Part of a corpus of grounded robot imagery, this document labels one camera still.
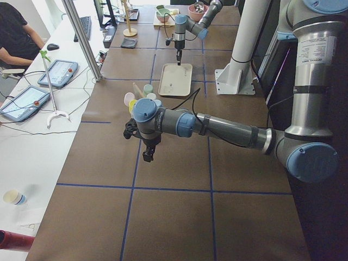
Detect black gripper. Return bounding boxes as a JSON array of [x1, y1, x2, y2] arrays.
[[165, 38, 185, 65], [123, 119, 161, 163]]

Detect cream rabbit tray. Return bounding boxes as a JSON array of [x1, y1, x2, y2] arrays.
[[158, 64, 192, 97]]

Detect mint green cup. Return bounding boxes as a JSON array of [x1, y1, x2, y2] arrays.
[[143, 84, 153, 97]]

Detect light blue cup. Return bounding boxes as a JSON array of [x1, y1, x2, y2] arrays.
[[154, 100, 163, 108]]

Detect cream white cup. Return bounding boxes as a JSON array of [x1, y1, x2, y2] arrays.
[[146, 93, 157, 101]]

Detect yellow cup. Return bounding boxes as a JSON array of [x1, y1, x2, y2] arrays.
[[128, 99, 137, 113]]

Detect pink cup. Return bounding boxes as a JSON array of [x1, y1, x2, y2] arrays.
[[123, 92, 135, 107]]

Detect paper cup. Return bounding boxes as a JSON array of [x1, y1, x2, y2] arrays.
[[3, 189, 27, 206]]

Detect bamboo cutting board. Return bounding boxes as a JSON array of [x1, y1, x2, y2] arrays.
[[153, 8, 179, 26]]

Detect green bowl on pink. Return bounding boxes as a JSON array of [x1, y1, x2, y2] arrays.
[[156, 8, 170, 23]]

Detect pink bowl with ice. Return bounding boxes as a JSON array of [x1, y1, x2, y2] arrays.
[[188, 4, 208, 22]]

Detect metal ice scoop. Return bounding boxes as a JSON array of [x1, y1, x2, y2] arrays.
[[194, 1, 205, 14]]

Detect grey folded cloth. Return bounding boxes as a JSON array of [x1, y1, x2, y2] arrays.
[[120, 38, 138, 49]]

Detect wooden mug tree stand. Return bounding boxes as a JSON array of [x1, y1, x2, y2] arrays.
[[121, 0, 138, 38]]

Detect black box with label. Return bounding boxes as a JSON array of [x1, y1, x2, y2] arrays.
[[102, 26, 117, 48]]

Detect black keyboard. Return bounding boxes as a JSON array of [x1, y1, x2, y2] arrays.
[[79, 16, 92, 41]]

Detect upper teach pendant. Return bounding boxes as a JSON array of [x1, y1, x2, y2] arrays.
[[44, 60, 78, 89]]

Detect teach pendant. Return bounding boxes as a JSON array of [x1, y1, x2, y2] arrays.
[[44, 60, 78, 89], [1, 86, 50, 122]]

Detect computer mouse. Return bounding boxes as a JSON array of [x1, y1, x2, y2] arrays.
[[47, 43, 60, 51]]

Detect lower teach pendant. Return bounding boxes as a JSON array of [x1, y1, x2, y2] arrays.
[[1, 86, 50, 122]]

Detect reacher grabber tool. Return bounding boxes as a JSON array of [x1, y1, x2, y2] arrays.
[[39, 50, 70, 129]]

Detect seated person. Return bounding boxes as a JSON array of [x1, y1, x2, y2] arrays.
[[1, 2, 45, 69]]

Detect red cylinder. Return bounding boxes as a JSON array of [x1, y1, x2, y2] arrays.
[[1, 230, 35, 252]]

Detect white wire cup rack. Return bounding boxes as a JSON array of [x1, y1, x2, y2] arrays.
[[133, 83, 145, 101]]

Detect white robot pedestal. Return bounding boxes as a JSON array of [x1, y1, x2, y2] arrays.
[[215, 0, 270, 95]]

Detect aluminium frame post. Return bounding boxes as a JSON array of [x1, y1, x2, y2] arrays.
[[62, 0, 102, 82]]

